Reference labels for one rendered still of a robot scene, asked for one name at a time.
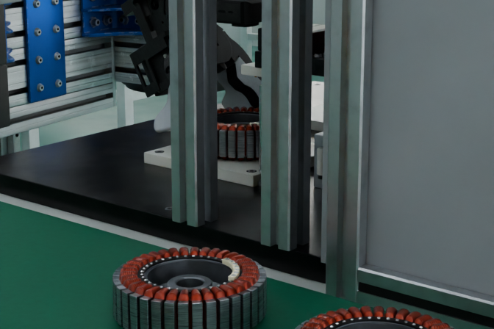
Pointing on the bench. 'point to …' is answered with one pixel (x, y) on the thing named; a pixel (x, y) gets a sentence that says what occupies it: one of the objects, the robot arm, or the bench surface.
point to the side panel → (412, 137)
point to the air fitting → (320, 162)
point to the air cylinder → (316, 158)
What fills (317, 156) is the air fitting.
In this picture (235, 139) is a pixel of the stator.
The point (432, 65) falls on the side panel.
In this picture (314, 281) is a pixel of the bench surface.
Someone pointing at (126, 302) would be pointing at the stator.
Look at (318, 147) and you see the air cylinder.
